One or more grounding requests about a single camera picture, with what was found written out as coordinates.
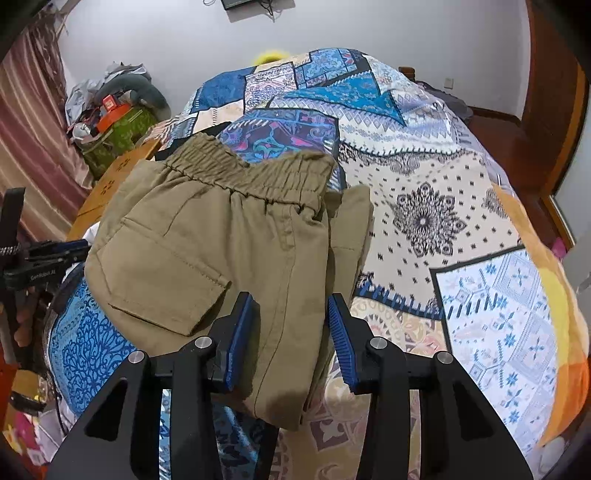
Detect khaki pants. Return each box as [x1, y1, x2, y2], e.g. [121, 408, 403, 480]
[85, 133, 373, 430]

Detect left hand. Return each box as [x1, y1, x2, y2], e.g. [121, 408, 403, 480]
[1, 287, 39, 353]

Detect striped pink curtain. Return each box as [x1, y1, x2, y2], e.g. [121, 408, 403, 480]
[1, 13, 94, 240]

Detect green bag with clutter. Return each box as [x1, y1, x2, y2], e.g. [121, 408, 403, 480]
[74, 106, 156, 180]

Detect blue patchwork bedspread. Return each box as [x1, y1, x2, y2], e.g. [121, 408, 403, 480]
[47, 48, 590, 479]

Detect wooden door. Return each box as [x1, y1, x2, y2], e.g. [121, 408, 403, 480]
[522, 1, 589, 249]

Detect yellow pillow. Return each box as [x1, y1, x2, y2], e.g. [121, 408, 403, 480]
[253, 50, 290, 66]

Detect wall mounted monitor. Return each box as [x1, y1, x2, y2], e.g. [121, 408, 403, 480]
[221, 0, 252, 11]

